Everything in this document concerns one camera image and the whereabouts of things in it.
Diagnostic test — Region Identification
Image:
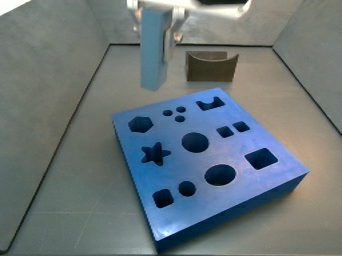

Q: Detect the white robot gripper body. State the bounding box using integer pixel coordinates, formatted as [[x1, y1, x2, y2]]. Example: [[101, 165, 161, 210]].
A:
[[125, 0, 252, 13]]

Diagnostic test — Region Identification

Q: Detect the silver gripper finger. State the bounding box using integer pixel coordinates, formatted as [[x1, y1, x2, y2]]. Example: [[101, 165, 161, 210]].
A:
[[165, 7, 185, 61], [129, 8, 141, 38]]

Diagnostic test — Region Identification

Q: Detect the light blue rectangular block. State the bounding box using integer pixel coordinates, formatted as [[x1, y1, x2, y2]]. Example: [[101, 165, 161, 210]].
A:
[[140, 7, 172, 90]]

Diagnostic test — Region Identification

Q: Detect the blue foam shape board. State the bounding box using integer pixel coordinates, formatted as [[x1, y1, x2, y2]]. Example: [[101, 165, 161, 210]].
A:
[[112, 88, 308, 252]]

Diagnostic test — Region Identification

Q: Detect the black curved plastic holder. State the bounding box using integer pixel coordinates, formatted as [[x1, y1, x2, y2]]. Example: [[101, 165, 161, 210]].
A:
[[185, 51, 239, 82]]

